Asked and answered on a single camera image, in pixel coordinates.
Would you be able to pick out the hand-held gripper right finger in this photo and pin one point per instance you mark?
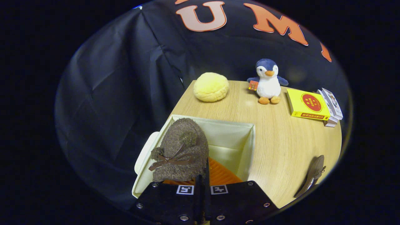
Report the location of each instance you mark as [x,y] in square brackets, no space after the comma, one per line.
[207,187]

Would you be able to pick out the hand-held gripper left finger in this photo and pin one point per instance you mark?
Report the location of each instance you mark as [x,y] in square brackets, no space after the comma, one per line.
[168,203]

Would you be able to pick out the brown fuzzy shoe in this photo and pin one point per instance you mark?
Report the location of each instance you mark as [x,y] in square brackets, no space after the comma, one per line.
[182,147]
[314,170]

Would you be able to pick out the cream fabric storage box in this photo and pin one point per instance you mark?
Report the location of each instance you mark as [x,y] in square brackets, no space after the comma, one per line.
[228,140]

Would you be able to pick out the yellow round bun plush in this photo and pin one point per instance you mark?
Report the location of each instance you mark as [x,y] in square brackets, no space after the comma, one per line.
[211,87]

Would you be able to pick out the blue white penguin plush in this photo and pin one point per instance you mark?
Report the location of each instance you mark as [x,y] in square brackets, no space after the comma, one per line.
[268,86]

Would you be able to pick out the yellow book with red circle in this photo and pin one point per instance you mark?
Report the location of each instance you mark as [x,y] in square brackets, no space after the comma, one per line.
[307,104]

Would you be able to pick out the thin grey-edged book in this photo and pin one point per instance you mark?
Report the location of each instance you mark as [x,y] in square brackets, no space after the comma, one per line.
[329,124]

